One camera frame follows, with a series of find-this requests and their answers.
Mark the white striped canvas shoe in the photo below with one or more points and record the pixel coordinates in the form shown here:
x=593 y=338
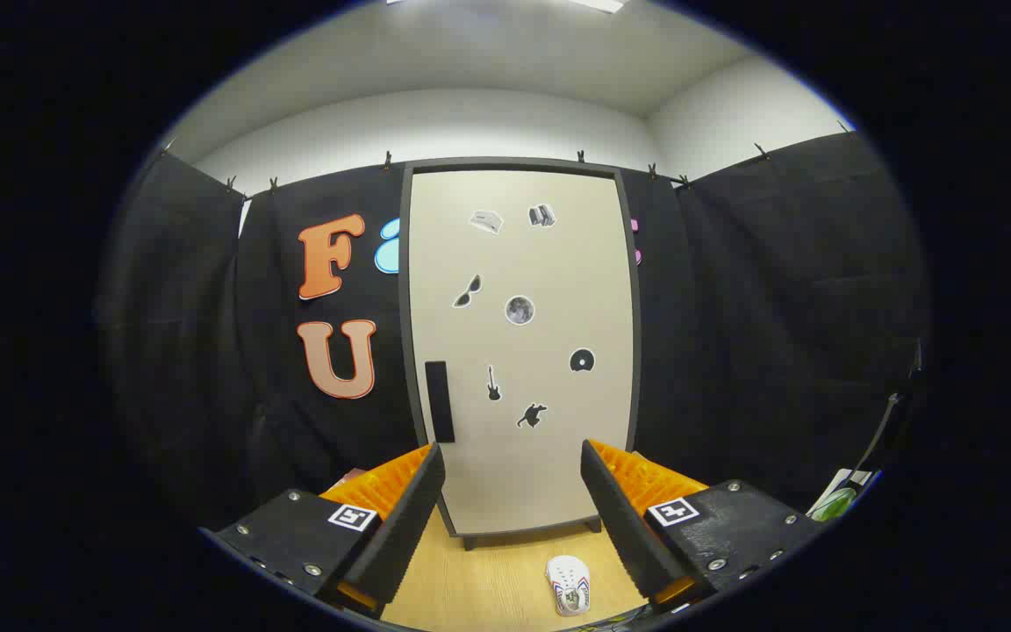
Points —
x=569 y=584

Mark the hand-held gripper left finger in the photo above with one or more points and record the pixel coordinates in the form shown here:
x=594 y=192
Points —
x=409 y=518

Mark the ceiling light panel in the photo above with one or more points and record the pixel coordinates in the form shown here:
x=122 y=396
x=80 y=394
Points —
x=598 y=4

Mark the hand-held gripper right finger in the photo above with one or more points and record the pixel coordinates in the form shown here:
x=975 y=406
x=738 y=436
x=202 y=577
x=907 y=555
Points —
x=615 y=518

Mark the black backdrop cloth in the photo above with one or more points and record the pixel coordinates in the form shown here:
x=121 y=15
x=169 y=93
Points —
x=777 y=307

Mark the white side table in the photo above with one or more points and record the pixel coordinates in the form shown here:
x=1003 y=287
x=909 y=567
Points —
x=830 y=487

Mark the dark grey shoe cabinet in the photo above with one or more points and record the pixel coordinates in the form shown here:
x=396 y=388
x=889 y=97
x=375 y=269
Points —
x=514 y=164

